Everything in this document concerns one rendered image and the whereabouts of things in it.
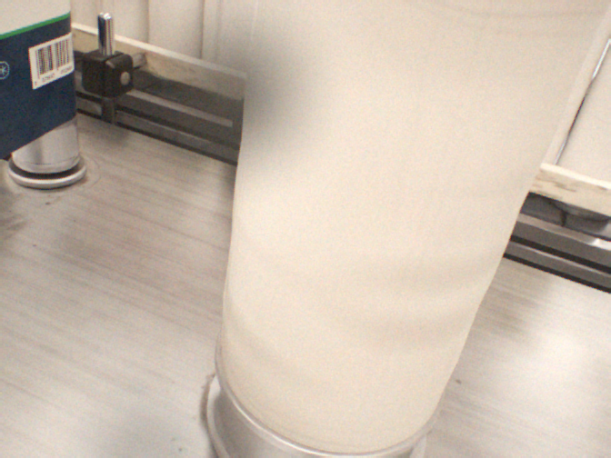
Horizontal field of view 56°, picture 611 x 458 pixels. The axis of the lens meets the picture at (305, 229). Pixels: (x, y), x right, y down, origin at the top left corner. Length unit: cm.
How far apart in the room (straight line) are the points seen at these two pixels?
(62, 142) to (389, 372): 25
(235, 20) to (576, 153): 27
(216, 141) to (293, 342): 33
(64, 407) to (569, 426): 21
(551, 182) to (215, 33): 27
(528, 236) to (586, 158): 7
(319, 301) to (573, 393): 18
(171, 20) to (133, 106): 8
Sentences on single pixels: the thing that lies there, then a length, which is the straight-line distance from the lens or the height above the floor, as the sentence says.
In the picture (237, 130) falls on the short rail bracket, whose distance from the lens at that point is 41.
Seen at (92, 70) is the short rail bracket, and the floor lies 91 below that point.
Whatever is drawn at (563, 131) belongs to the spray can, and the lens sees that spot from 45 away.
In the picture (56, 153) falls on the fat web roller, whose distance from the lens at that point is 37.
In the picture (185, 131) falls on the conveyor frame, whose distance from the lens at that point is 50.
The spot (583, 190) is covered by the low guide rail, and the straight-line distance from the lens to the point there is 44.
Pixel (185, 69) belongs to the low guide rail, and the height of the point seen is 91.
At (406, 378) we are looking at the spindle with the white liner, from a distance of 18.
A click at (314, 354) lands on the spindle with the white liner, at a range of 17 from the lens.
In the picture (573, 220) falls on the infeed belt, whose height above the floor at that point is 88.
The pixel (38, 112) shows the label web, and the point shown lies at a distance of 34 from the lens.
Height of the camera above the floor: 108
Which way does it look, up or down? 34 degrees down
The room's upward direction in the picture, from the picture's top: 11 degrees clockwise
